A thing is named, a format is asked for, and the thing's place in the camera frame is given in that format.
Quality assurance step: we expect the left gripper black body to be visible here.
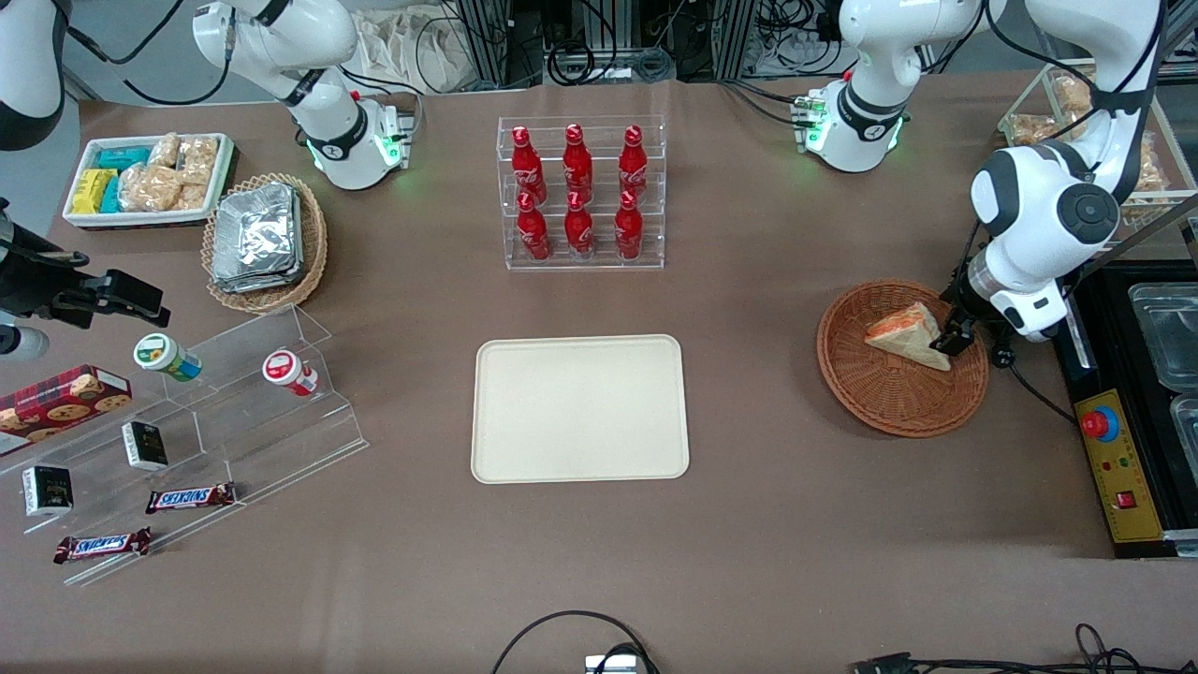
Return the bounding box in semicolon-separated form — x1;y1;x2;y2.
950;262;995;324

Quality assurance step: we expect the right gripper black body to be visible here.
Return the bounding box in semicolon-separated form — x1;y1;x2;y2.
0;198;90;324

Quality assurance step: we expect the triangular sandwich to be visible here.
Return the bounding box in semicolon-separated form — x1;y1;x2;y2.
864;301;953;372

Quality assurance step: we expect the white rectangular snack tray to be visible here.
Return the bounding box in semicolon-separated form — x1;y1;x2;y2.
62;132;236;231

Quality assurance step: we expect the round brown wicker basket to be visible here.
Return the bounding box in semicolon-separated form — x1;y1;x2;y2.
816;279;990;439

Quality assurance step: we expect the light oval wicker basket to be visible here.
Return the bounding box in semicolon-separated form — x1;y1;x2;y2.
200;172;329;315

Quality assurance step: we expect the beige plastic tray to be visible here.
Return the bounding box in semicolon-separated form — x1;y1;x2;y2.
470;333;692;486

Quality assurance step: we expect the green lid yogurt cup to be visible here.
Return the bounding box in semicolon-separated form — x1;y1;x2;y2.
132;332;204;383

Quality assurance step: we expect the yellow snack pack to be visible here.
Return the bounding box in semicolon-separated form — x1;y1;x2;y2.
71;168;117;215

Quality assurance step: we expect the red plaid cookie box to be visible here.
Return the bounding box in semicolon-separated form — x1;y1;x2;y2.
0;364;133;460

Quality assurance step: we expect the stack of foil containers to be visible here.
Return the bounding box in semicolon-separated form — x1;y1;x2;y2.
210;182;307;294

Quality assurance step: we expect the small black box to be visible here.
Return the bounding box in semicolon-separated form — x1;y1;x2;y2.
121;420;170;473
21;464;75;519

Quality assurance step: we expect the red lid yogurt cup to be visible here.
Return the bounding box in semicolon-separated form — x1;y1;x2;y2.
261;348;320;398

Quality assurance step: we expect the grey metal bar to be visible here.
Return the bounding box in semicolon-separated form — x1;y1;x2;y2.
1072;192;1198;280

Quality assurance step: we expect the large steel pan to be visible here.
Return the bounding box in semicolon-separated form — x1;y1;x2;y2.
1128;283;1198;392

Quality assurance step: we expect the clear acrylic step display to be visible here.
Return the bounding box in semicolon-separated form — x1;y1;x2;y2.
0;303;372;588

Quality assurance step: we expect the brown Snickers bar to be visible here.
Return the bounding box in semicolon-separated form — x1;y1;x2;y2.
144;481;238;516
52;526;153;565

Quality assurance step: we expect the black machine with yellow panel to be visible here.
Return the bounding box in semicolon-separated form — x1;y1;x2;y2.
1053;262;1198;560

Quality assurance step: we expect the small steel pan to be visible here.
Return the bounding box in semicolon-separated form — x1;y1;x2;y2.
1170;393;1198;480

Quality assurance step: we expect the red cola bottle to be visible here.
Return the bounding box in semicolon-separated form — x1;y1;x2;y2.
619;125;650;199
510;125;548;199
564;191;596;258
614;190;645;261
562;123;594;199
516;192;552;262

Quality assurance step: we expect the white cloth bag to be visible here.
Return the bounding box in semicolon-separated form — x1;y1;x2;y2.
351;7;480;95

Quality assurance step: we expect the clear acrylic bottle rack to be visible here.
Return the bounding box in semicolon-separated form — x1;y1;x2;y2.
496;115;668;272

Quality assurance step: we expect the black power cable with plug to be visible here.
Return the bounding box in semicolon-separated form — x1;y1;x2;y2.
987;318;1077;424

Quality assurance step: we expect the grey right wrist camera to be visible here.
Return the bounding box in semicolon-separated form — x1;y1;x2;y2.
0;325;50;363

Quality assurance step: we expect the white wire rack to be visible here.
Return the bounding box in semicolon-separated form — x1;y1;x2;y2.
997;58;1198;230

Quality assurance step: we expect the black cable with connector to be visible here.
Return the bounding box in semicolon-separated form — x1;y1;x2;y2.
850;623;1198;674

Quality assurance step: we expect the aluminium frame with cables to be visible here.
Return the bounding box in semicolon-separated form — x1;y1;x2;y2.
449;0;848;87

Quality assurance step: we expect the black looped cable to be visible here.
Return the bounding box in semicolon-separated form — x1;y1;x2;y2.
490;610;662;674

